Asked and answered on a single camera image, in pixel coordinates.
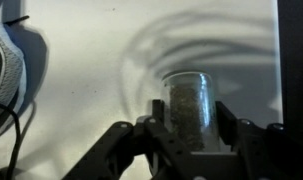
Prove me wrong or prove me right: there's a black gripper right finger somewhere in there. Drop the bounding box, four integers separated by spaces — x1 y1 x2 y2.
216 101 303 180

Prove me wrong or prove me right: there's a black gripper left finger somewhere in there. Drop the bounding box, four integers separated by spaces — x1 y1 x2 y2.
62 100 191 180

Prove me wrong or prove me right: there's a clear glass bottle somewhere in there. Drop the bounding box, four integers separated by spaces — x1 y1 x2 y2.
162 72 220 152

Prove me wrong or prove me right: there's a grey sneaker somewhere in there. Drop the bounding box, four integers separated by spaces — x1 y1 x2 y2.
0 19 28 141

